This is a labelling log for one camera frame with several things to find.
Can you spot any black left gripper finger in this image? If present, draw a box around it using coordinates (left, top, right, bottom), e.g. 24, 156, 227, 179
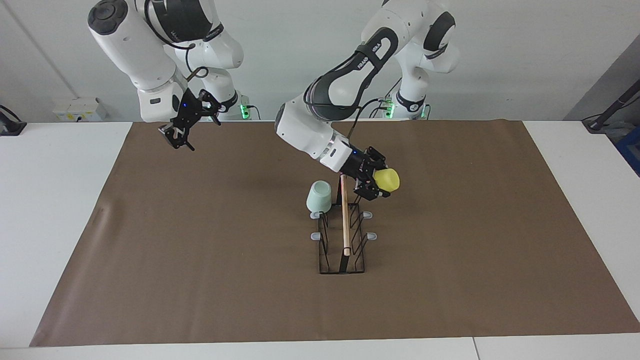
366, 146, 388, 174
353, 177, 393, 202

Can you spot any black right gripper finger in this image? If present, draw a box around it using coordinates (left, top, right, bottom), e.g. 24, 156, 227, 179
198, 89, 223, 126
158, 122, 196, 151

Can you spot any yellow plastic cup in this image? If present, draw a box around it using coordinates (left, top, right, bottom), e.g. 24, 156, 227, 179
374, 167, 401, 195

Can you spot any pale green plastic cup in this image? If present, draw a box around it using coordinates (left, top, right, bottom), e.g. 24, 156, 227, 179
305, 180, 334, 213

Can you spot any brown paper mat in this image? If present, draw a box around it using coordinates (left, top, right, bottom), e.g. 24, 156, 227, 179
28, 119, 640, 348

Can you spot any black stand pole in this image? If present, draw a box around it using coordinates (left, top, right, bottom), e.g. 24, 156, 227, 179
582, 79, 640, 134

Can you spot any blue crate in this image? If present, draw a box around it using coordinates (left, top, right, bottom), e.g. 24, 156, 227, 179
615, 125, 640, 177

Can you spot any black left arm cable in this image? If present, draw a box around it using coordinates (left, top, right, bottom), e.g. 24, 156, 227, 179
347, 97, 397, 144

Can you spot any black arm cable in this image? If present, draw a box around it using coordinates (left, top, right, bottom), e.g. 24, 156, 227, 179
347, 97, 397, 144
145, 0, 210, 84

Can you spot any black wire cup rack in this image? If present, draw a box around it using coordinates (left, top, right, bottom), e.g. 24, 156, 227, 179
309, 174, 379, 275

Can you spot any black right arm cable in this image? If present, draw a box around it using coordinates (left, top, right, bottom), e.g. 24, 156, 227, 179
145, 0, 210, 84

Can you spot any white wall socket box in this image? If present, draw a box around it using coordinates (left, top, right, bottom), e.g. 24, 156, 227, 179
52, 97, 109, 123

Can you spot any black clamp mount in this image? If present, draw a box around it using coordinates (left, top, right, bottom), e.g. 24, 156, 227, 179
0, 104, 27, 137

